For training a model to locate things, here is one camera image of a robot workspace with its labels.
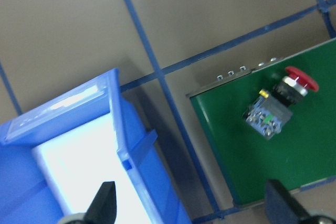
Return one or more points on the green conveyor belt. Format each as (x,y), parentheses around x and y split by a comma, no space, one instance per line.
(302,153)

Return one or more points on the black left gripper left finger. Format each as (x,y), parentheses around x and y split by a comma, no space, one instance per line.
(103,207)

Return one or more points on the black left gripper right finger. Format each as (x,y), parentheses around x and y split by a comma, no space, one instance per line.
(281,207)

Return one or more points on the red push button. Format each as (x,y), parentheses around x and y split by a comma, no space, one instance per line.
(270,111)

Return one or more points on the blue bin left side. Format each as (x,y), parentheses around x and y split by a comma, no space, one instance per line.
(25,195)

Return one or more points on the white foam pad left bin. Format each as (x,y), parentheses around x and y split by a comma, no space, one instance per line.
(76,163)

